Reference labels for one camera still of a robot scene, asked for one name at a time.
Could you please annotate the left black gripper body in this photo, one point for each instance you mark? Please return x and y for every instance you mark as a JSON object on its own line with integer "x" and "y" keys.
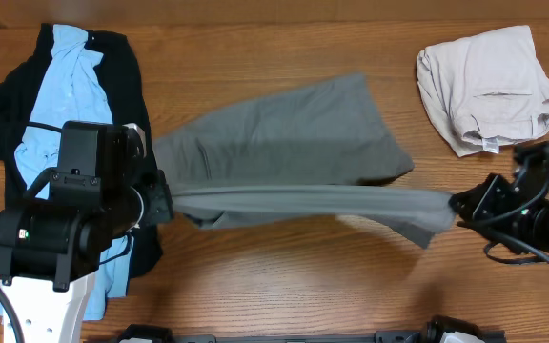
{"x": 156, "y": 204}

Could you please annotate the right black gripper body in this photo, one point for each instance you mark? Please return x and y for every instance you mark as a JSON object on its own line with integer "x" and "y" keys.
{"x": 495, "y": 198}

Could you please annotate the grey shorts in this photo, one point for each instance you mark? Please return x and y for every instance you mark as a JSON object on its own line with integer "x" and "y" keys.
{"x": 321, "y": 149}

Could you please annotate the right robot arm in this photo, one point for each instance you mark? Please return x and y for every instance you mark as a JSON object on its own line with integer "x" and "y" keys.
{"x": 504, "y": 249}

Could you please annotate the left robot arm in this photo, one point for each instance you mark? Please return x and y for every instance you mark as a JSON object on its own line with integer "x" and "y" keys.
{"x": 52, "y": 238}

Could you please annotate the folded beige shorts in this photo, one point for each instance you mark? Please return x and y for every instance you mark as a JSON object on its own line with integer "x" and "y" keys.
{"x": 485, "y": 91}

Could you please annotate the light blue shirt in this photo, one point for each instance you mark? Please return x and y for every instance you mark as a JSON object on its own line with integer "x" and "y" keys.
{"x": 70, "y": 91}

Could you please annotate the black shirt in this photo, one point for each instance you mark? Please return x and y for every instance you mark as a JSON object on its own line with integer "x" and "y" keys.
{"x": 119, "y": 76}

